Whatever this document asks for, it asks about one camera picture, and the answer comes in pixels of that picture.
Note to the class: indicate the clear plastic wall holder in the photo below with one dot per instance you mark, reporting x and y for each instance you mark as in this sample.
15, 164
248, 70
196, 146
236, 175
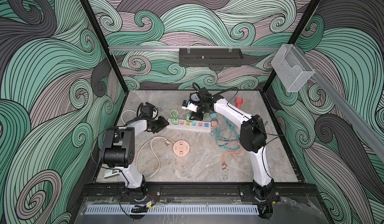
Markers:
292, 67

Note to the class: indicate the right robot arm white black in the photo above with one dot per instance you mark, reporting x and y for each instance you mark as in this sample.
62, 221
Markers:
253, 137

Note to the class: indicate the white slotted cable duct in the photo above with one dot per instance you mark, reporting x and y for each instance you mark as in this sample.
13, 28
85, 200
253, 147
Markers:
175, 210

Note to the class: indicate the white power strip coloured sockets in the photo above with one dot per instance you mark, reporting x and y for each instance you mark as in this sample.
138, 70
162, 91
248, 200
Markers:
189, 125

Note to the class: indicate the teal stapler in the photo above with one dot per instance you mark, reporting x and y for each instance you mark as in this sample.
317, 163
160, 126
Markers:
110, 173

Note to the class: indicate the pink round socket with cable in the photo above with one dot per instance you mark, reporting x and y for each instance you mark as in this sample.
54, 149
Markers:
181, 149

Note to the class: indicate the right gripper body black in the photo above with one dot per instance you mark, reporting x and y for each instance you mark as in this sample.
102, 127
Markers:
201, 109

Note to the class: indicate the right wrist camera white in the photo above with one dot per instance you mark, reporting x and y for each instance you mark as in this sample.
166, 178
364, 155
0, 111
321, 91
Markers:
187, 105

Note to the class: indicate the pink charger plug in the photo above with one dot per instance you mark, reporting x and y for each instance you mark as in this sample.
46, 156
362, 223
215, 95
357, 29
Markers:
214, 124

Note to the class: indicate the black pressure gauge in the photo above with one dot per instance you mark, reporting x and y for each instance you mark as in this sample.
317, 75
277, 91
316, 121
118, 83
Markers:
194, 98

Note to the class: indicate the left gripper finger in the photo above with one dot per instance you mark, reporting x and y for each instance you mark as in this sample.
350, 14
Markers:
158, 128
163, 121

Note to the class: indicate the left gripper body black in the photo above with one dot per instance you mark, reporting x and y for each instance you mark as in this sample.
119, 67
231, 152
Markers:
156, 123

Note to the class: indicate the light green charger plug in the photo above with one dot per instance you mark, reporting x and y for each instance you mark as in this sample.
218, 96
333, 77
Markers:
174, 116

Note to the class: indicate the aluminium rail back wall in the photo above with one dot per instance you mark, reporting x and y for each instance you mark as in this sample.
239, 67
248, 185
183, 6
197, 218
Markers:
154, 48

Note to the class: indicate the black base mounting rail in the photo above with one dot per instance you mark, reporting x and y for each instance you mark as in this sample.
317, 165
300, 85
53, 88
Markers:
165, 191

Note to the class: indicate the aluminium rail wall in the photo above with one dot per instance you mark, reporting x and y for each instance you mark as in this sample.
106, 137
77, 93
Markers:
154, 48
331, 81

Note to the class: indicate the black perforated metal tray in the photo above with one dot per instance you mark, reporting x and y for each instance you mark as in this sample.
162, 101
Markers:
212, 58

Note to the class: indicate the red plastic clamp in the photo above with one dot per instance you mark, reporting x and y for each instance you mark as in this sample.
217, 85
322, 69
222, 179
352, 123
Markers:
239, 102

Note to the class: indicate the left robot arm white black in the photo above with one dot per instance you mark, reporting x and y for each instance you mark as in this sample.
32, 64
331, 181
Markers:
119, 145

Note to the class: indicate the aluminium rail right wall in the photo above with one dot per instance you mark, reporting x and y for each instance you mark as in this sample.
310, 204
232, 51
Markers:
331, 81

